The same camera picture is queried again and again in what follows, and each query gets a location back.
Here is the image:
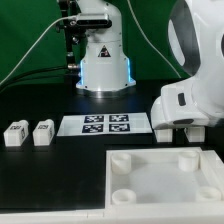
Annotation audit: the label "white cable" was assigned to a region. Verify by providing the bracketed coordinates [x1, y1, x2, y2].
[0, 15, 78, 88]

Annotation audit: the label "black camera on mount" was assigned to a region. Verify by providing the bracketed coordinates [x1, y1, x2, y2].
[56, 0, 112, 72]

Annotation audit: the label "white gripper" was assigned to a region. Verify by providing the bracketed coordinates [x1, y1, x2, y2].
[151, 78, 224, 130]

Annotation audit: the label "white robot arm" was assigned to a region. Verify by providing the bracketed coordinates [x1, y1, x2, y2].
[77, 0, 224, 130]

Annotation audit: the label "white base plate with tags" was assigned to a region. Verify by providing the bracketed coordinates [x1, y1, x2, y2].
[57, 113, 152, 137]

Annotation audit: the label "white L-shaped obstacle fence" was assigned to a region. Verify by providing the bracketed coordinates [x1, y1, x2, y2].
[0, 150, 224, 224]

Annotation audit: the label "black cables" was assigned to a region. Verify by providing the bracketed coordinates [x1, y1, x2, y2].
[0, 65, 78, 93]

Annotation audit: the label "white square tabletop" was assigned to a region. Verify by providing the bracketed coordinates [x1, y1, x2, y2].
[105, 147, 224, 208]

